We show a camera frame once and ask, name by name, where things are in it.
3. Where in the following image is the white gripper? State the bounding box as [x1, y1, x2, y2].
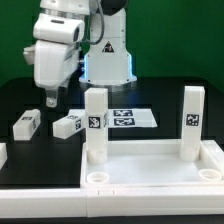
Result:
[34, 40, 79, 108]

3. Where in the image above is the white desk top tray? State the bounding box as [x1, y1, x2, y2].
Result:
[80, 139, 224, 188]

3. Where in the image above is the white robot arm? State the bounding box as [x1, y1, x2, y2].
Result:
[33, 0, 137, 107]

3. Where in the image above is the white marker sheet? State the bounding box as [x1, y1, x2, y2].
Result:
[63, 108, 159, 129]

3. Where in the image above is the white left barrier block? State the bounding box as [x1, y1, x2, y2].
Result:
[0, 143, 8, 170]

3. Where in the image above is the white front barrier rail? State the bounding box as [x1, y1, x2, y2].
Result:
[0, 186, 224, 218]

